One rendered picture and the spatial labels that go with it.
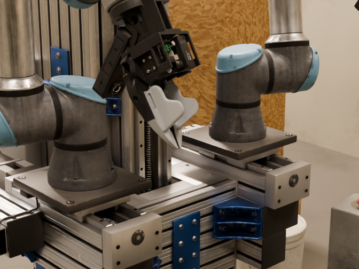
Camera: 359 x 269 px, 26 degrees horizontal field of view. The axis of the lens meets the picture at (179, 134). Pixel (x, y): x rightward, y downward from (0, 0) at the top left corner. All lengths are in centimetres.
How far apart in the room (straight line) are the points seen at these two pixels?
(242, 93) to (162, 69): 93
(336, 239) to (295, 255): 122
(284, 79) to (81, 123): 59
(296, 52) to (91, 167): 64
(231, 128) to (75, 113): 50
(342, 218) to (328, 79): 329
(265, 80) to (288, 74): 6
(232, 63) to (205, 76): 133
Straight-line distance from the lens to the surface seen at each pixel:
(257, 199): 196
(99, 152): 168
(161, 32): 105
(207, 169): 205
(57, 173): 169
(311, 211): 424
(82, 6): 125
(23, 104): 159
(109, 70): 113
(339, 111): 513
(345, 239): 191
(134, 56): 108
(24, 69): 159
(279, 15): 202
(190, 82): 334
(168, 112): 107
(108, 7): 111
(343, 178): 474
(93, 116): 165
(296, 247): 312
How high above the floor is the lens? 166
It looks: 18 degrees down
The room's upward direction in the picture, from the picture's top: straight up
